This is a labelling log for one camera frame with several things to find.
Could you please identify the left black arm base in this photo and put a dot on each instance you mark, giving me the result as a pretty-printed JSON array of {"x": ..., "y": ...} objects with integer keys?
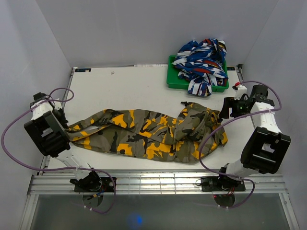
[{"x": 105, "y": 185}]

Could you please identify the camouflage yellow green trousers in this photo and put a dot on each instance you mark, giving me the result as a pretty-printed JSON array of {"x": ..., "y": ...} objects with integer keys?
[{"x": 151, "y": 135}]

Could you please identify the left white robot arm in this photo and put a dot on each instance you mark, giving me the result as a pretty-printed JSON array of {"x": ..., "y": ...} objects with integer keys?
[{"x": 47, "y": 130}]

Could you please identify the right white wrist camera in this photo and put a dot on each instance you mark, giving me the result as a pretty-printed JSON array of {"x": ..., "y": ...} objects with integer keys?
[{"x": 240, "y": 90}]

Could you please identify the left dark corner label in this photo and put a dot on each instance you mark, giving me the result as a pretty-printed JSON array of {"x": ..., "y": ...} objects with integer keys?
[{"x": 83, "y": 70}]

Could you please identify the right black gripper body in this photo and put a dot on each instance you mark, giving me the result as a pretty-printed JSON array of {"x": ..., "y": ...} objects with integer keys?
[{"x": 239, "y": 108}]

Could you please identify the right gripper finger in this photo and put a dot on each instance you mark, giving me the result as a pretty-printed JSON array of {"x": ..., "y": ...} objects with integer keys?
[
  {"x": 228, "y": 103},
  {"x": 224, "y": 114}
]

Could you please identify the blue white red trousers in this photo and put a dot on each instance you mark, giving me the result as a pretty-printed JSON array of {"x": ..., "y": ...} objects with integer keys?
[{"x": 201, "y": 64}]

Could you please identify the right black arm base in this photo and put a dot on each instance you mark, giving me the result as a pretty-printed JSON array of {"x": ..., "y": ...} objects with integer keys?
[{"x": 216, "y": 187}]

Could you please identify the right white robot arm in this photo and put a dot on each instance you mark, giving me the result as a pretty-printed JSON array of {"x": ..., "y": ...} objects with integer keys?
[{"x": 267, "y": 146}]

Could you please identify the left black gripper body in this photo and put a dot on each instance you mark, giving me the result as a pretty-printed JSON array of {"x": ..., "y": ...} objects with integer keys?
[{"x": 60, "y": 114}]

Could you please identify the aluminium frame rail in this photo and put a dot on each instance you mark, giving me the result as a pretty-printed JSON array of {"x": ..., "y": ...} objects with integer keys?
[{"x": 152, "y": 183}]

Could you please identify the green plastic tray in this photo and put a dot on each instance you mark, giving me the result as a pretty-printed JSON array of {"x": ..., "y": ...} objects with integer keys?
[{"x": 174, "y": 82}]

